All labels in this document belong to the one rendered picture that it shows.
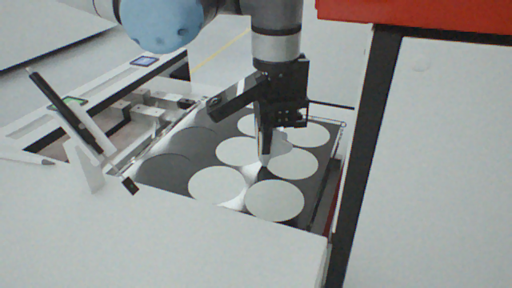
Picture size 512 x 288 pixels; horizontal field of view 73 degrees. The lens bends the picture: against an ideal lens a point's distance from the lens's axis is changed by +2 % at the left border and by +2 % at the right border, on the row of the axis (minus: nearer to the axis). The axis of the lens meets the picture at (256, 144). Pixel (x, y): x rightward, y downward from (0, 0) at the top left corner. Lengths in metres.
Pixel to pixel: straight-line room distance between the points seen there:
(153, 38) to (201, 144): 0.37
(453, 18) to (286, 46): 0.26
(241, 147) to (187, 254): 0.32
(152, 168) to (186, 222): 0.23
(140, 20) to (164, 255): 0.26
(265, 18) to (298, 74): 0.11
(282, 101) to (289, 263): 0.25
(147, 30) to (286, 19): 0.20
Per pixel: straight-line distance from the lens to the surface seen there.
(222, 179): 0.63
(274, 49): 0.51
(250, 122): 0.78
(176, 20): 0.37
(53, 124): 0.77
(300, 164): 0.66
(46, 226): 0.53
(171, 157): 0.70
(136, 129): 0.84
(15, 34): 3.95
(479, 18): 0.31
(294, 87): 0.56
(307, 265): 0.42
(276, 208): 0.57
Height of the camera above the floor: 1.31
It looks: 35 degrees down
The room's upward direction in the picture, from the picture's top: straight up
